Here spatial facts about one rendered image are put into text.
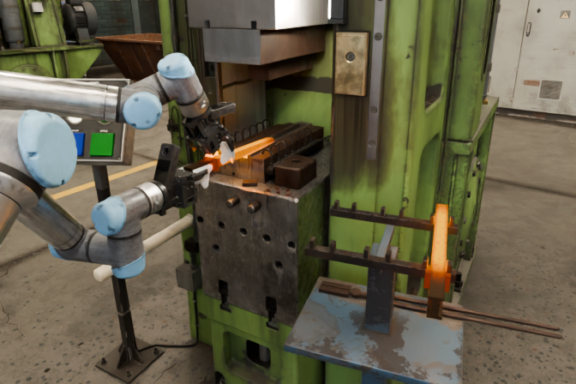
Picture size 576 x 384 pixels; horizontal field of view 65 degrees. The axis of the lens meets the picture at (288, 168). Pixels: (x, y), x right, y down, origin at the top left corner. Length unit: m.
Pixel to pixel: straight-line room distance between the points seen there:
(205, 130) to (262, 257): 0.45
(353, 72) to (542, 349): 1.58
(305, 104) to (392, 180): 0.58
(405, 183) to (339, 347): 0.50
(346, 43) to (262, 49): 0.23
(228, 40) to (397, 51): 0.47
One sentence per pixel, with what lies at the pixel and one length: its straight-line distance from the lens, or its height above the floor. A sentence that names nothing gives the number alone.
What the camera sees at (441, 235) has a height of 0.95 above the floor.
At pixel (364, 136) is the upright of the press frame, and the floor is 1.06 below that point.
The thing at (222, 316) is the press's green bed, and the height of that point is 0.40.
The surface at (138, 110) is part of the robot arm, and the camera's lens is 0.97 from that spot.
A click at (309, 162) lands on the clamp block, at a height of 0.98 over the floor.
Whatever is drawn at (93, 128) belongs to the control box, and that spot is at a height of 1.05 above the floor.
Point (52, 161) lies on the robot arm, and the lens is 0.77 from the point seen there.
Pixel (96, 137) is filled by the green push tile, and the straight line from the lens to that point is 1.58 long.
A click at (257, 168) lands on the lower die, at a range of 1.37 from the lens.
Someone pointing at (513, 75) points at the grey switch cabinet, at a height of 0.52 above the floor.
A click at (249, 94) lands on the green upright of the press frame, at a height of 1.11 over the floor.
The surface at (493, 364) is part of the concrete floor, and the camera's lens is 2.23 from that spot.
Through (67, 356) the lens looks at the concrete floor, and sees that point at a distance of 2.32.
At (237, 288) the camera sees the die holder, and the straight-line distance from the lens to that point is 1.56.
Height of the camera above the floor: 1.44
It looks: 20 degrees down
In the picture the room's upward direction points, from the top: 1 degrees counter-clockwise
